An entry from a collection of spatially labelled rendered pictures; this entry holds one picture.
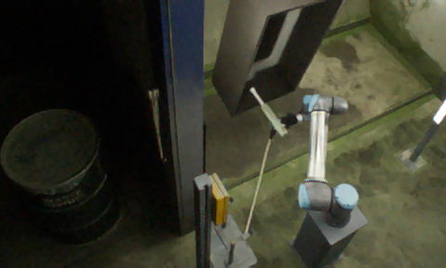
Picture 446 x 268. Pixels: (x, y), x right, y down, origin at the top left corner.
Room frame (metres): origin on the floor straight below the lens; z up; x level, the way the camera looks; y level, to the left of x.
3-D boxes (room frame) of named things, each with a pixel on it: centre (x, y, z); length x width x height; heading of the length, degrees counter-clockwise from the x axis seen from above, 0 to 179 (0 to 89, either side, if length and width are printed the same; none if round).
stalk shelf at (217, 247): (0.90, 0.10, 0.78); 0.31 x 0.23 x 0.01; 41
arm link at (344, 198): (1.30, -0.53, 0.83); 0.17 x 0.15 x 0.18; 96
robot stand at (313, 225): (1.30, -0.54, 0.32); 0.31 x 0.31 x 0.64; 41
